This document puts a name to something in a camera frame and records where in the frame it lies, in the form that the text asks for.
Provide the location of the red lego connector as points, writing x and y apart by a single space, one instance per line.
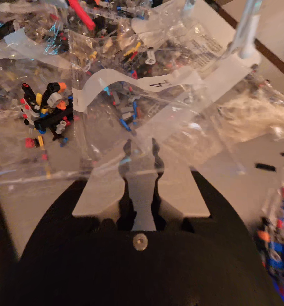
29 142

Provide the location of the crumpled clear plastic bag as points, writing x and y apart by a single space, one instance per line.
278 239

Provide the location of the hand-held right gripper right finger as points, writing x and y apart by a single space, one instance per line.
182 196

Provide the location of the white shelf bracket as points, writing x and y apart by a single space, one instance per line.
248 28

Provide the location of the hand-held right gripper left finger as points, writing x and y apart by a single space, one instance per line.
99 196

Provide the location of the clear bag white strip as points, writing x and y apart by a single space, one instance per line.
96 81

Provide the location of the black orange lego assembly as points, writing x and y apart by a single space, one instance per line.
51 105

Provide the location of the yellow lego axle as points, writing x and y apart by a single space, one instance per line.
40 141

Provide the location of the large clear lego parts bag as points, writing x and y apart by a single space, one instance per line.
251 112

